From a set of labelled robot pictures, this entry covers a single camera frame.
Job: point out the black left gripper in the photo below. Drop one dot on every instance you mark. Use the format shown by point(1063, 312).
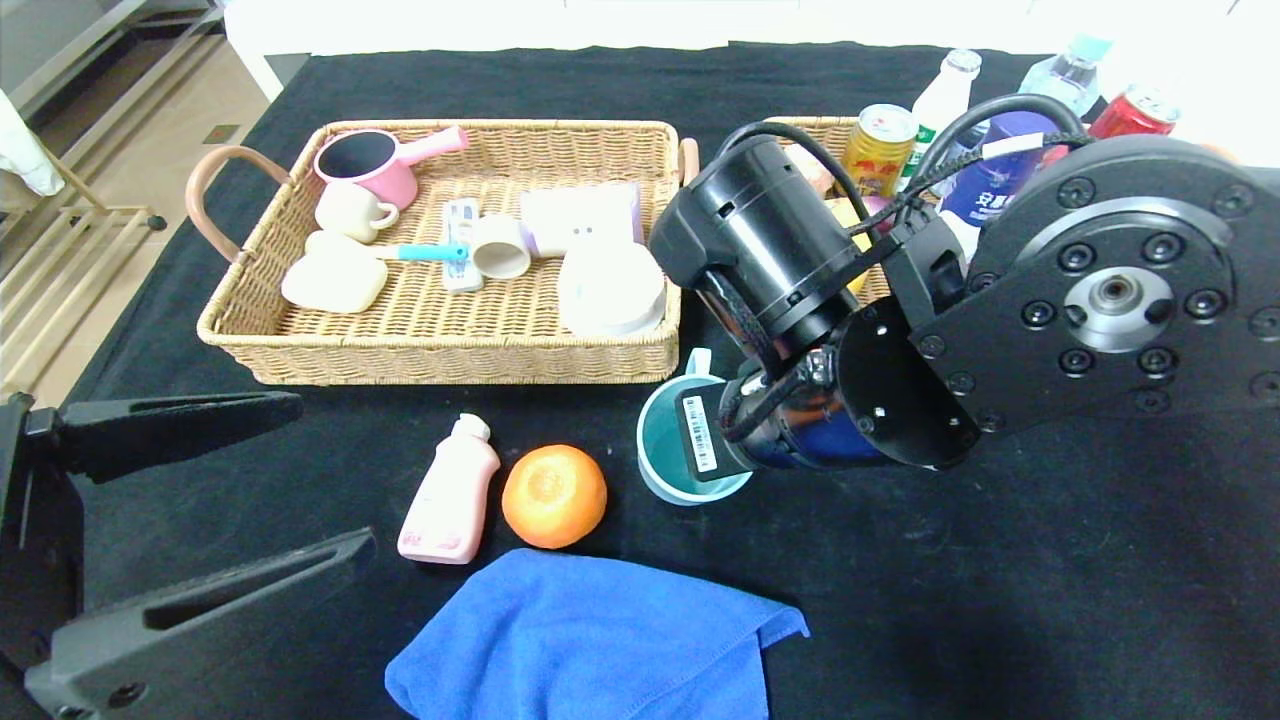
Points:
point(22, 545)

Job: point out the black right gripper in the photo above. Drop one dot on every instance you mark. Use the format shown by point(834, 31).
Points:
point(703, 436)

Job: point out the teal plastic mug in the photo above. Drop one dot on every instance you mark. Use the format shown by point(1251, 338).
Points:
point(660, 450)

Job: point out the pink lotion bottle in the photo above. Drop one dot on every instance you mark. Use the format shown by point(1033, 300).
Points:
point(448, 500)

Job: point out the white bottle dark blue cap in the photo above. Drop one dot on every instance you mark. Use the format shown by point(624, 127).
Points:
point(995, 180)

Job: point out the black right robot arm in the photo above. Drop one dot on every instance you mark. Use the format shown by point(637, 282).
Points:
point(1100, 300)

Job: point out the orange tangerine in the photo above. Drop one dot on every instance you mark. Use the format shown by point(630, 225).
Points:
point(553, 497)

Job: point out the white round container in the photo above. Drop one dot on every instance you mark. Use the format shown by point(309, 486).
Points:
point(608, 288)

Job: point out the blue towel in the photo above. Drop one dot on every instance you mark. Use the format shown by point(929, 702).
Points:
point(590, 640)

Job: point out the white purple tissue pack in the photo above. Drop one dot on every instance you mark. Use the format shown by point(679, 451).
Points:
point(578, 222)

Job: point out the small beige cup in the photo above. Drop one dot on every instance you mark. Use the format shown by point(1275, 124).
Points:
point(503, 252)

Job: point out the black table cloth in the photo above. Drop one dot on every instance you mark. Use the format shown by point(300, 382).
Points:
point(900, 640)

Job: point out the white grey razor pack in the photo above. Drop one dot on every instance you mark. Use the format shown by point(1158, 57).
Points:
point(460, 272)

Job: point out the cream rounded soap box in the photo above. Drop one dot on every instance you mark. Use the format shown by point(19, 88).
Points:
point(331, 283)

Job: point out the gold drink can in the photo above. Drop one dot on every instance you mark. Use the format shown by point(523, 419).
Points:
point(878, 155)

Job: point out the wooden rack on wheels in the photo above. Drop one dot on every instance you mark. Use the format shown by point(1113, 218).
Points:
point(110, 211)

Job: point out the pink toy saucepan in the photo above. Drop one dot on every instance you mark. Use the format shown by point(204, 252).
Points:
point(384, 182)

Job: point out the white hanging cloth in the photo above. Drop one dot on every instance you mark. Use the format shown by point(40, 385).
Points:
point(25, 150)

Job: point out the white milk bottle green label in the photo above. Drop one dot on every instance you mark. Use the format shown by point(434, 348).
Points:
point(945, 95)

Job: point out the white furniture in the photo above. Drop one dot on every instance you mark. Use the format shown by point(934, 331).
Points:
point(450, 25)

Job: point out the clear water bottle blue cap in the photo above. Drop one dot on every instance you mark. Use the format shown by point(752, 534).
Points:
point(1065, 70)

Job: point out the tall red drink can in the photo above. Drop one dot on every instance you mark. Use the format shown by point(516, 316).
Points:
point(1135, 115)

